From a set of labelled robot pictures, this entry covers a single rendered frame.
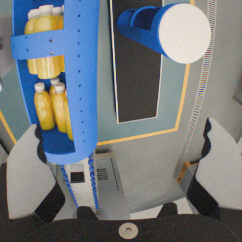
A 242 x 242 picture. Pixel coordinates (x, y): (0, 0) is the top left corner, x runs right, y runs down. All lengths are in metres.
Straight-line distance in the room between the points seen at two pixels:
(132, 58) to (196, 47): 0.94
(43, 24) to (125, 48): 1.19
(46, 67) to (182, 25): 0.53
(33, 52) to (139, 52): 1.28
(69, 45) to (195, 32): 0.53
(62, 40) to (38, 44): 0.06
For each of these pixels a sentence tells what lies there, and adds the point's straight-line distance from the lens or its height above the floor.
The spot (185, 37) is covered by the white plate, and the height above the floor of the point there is 1.04.
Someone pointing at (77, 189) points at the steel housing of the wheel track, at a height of 0.93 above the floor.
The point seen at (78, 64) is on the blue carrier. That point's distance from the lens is 0.42.
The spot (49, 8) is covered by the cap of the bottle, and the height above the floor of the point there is 1.18.
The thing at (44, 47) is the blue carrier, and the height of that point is 1.23.
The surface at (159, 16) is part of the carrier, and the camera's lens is 0.67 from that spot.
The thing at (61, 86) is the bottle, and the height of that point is 1.08.
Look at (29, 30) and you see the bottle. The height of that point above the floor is 1.14.
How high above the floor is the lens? 1.61
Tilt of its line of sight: 51 degrees down
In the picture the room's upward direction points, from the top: 161 degrees clockwise
